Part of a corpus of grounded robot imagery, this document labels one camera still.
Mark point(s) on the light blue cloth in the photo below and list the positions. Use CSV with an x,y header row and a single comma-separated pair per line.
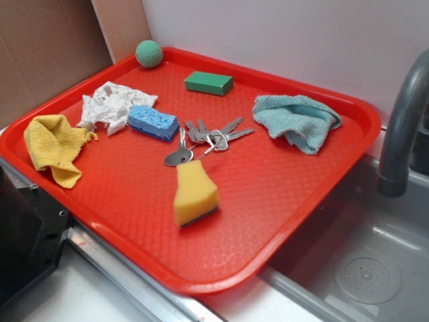
x,y
302,121

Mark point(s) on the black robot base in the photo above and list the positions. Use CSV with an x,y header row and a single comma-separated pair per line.
x,y
34,226

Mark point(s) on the yellow cloth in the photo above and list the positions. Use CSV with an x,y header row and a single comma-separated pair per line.
x,y
52,143

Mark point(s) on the red plastic tray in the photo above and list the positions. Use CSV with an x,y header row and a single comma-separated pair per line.
x,y
268,188

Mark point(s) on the silver key bunch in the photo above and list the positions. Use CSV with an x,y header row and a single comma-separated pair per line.
x,y
218,140

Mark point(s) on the yellow sponge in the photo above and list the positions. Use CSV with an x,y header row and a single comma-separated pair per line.
x,y
196,196

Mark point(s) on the green rectangular block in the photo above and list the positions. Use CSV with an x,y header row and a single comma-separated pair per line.
x,y
209,83

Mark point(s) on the blue sponge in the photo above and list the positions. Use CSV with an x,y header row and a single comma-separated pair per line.
x,y
150,121

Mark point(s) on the white crumpled paper towel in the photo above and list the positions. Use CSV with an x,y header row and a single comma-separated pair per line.
x,y
110,104

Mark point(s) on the green textured ball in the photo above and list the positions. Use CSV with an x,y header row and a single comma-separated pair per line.
x,y
149,54

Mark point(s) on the grey plastic sink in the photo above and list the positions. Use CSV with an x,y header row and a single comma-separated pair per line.
x,y
359,256

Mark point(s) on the brown cardboard panel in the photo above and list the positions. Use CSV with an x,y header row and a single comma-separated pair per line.
x,y
47,47

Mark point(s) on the grey faucet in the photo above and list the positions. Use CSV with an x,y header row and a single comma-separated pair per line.
x,y
405,146

